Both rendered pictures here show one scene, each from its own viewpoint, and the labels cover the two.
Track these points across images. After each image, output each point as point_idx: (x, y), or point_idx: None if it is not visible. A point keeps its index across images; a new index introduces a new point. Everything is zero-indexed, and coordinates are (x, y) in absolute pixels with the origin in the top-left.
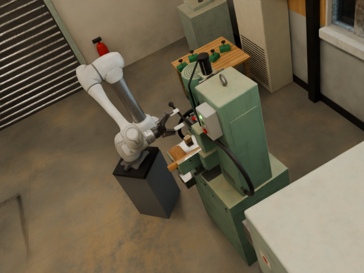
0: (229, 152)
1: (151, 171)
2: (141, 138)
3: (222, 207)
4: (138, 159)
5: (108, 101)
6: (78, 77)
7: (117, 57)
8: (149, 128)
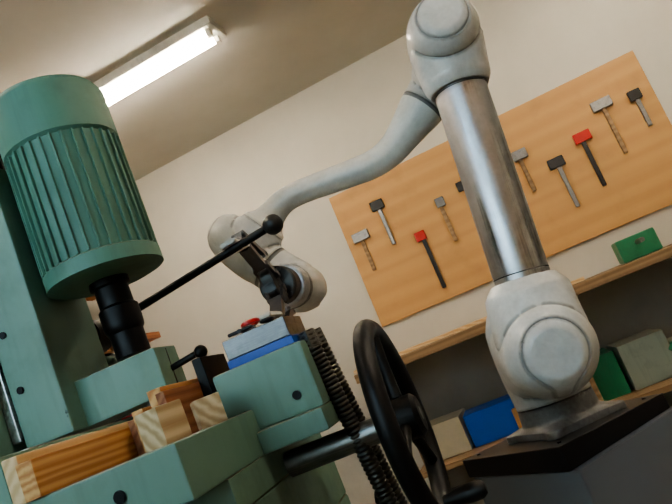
0: None
1: (511, 495)
2: (216, 253)
3: None
4: (520, 419)
5: (370, 149)
6: None
7: (411, 16)
8: (492, 329)
